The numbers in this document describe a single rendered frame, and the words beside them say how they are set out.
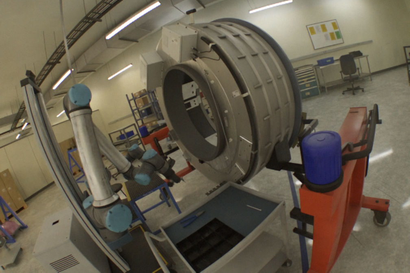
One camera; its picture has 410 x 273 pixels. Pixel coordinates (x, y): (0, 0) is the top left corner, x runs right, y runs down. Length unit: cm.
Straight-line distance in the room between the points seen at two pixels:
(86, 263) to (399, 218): 225
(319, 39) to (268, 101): 611
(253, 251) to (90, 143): 111
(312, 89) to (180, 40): 512
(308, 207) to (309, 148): 21
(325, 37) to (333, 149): 671
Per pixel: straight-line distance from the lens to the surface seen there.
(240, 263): 122
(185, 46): 109
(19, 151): 825
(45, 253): 133
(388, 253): 160
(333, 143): 48
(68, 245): 125
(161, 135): 248
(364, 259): 154
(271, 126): 104
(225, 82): 99
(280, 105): 110
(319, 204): 57
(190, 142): 175
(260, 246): 126
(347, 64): 533
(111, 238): 114
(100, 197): 90
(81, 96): 88
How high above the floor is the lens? 133
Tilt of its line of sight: 10 degrees down
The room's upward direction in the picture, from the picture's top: 19 degrees counter-clockwise
